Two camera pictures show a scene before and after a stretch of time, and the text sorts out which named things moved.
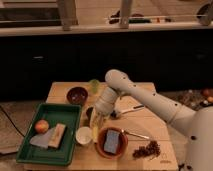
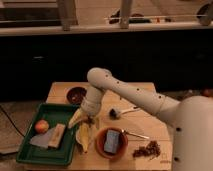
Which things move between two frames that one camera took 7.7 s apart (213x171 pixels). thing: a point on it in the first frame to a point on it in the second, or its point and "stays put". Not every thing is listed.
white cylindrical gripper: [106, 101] to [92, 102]
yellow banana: [94, 124] to [83, 132]
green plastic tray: [54, 114] stays put
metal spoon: [134, 134] stays put
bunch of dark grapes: [152, 149] stays put
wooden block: [57, 135] stays put
